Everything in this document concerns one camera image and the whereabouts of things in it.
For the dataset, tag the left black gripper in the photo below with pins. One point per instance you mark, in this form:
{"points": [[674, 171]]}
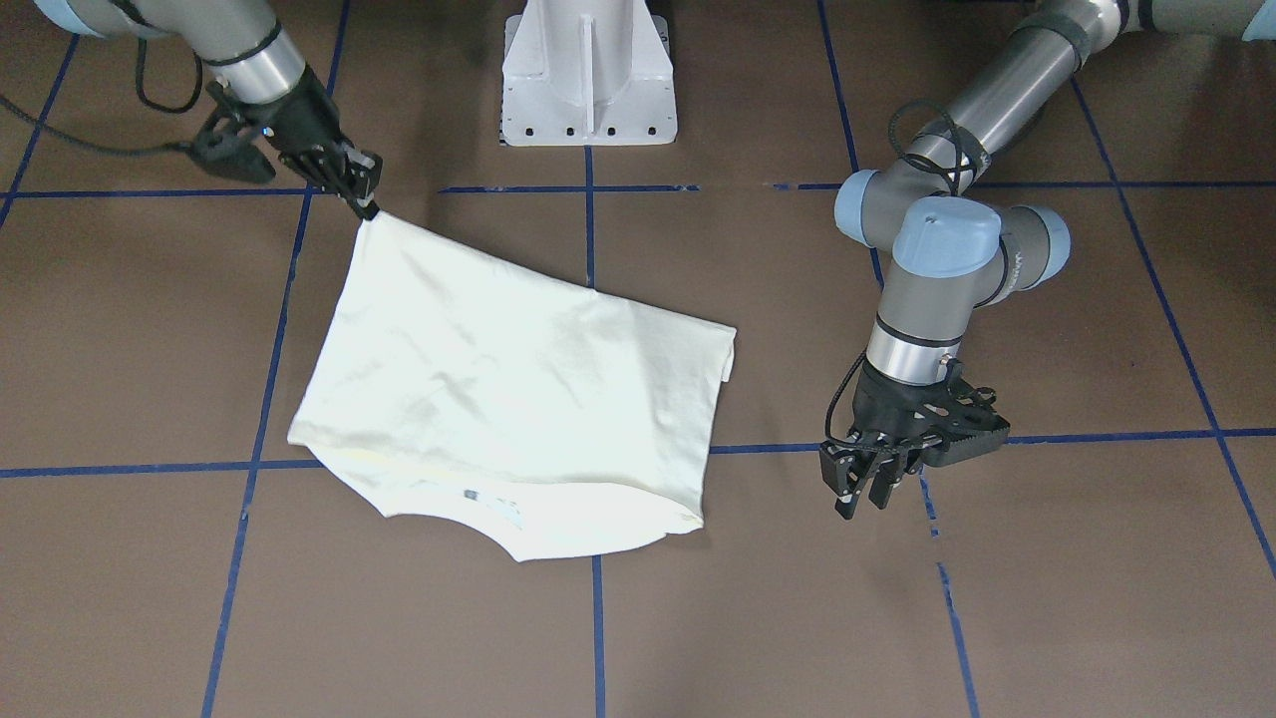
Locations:
{"points": [[881, 401]]}

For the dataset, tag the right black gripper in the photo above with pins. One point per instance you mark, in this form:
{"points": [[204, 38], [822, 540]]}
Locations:
{"points": [[297, 120]]}

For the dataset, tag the cream long-sleeve cat shirt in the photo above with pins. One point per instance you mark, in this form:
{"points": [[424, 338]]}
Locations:
{"points": [[556, 420]]}

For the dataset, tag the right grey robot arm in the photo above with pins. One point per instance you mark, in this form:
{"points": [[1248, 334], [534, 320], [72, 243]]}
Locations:
{"points": [[262, 88]]}

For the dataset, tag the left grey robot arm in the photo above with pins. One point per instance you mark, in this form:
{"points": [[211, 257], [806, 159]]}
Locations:
{"points": [[950, 254]]}

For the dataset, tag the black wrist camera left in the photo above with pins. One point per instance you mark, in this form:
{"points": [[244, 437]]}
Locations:
{"points": [[960, 420]]}

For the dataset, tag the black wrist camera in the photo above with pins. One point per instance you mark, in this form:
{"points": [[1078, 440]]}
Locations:
{"points": [[960, 420], [224, 146]]}

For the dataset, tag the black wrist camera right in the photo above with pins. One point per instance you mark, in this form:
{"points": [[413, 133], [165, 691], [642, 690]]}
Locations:
{"points": [[224, 146]]}

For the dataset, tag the white camera mast with base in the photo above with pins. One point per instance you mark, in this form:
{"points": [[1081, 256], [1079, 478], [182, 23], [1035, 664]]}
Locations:
{"points": [[587, 73]]}

